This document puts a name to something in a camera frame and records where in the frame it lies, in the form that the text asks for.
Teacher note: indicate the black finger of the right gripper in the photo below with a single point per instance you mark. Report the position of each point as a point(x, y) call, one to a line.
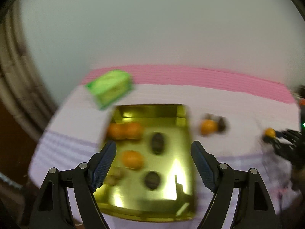
point(289, 134)
point(287, 151)

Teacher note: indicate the pink and purple tablecloth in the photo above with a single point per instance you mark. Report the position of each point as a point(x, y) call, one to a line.
point(226, 112)

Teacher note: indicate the small orange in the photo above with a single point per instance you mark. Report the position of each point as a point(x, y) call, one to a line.
point(269, 132)
point(134, 130)
point(116, 131)
point(208, 127)

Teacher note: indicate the dark mangosteen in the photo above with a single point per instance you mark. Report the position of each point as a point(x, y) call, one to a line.
point(221, 124)
point(157, 143)
point(152, 180)

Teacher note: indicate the gold toffee tin tray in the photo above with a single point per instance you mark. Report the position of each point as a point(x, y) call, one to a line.
point(174, 199)

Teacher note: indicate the beige patterned curtain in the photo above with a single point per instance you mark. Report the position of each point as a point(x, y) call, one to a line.
point(23, 92)

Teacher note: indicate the brown longan fruit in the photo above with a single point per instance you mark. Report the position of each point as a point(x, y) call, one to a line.
point(117, 172)
point(111, 180)

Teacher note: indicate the green tissue pack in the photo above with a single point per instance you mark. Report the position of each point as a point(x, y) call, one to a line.
point(110, 87)

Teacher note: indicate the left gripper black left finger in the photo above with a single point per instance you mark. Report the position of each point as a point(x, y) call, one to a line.
point(52, 207)

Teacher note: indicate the small orange front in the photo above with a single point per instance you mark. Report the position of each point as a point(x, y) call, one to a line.
point(116, 131)

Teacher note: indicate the dark mangosteen by tin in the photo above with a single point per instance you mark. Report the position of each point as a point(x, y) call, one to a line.
point(152, 180)

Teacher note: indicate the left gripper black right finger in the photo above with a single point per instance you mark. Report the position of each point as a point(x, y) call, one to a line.
point(254, 207)

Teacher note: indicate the large orange fruit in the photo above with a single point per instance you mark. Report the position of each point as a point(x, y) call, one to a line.
point(132, 159)

